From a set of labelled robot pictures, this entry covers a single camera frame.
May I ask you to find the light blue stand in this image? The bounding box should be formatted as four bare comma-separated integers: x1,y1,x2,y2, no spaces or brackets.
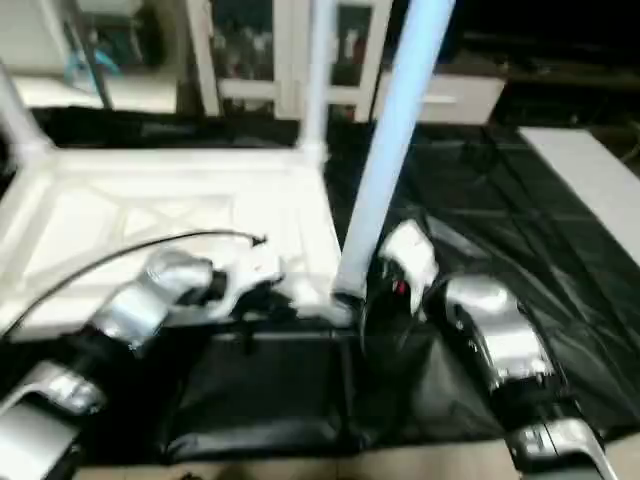
64,24,123,83

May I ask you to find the black work mat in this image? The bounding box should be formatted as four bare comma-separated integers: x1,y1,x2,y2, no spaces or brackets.
0,105,640,463

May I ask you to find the white drawer unit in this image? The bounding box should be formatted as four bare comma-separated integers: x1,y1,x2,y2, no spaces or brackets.
374,72,507,127

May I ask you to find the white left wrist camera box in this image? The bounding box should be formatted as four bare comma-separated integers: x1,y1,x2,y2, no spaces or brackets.
214,244,287,317

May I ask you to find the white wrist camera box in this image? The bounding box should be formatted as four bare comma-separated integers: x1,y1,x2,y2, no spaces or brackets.
377,220,441,323
214,244,287,317

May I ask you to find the white glass door cabinet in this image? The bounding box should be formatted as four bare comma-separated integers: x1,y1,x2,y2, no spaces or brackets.
185,0,397,121

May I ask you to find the white plastic table top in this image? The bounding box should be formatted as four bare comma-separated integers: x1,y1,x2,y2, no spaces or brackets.
0,145,357,343

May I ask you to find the dark low sideboard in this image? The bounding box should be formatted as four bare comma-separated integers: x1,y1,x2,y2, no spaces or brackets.
400,0,640,126

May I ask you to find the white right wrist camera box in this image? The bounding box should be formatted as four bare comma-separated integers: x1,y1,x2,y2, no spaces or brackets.
377,220,441,323

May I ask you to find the white flat board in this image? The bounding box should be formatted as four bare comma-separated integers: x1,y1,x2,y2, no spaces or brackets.
520,127,640,263

